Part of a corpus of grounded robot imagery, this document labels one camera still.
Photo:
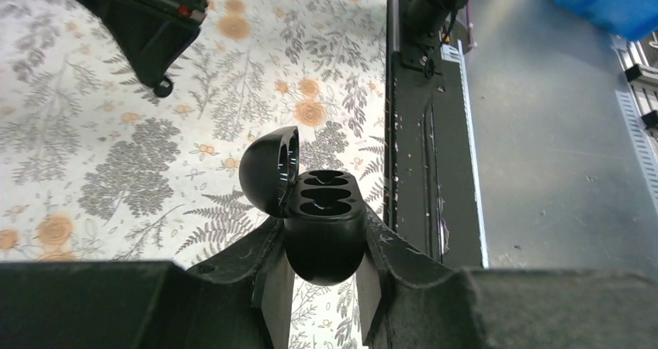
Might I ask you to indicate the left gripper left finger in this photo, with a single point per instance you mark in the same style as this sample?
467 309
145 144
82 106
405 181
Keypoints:
238 298

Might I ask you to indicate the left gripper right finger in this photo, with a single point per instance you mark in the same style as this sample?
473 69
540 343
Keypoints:
408 300

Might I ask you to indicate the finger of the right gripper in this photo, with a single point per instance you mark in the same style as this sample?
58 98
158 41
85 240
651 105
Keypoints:
152 34

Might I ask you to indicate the black earbud case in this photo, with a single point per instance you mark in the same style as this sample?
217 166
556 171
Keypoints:
323 213

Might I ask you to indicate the floral patterned mat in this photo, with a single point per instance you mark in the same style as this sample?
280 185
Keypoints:
94 167

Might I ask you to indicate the blue plastic bin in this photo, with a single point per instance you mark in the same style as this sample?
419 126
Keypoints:
630 19

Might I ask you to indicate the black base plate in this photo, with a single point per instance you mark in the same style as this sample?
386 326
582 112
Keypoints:
432 183

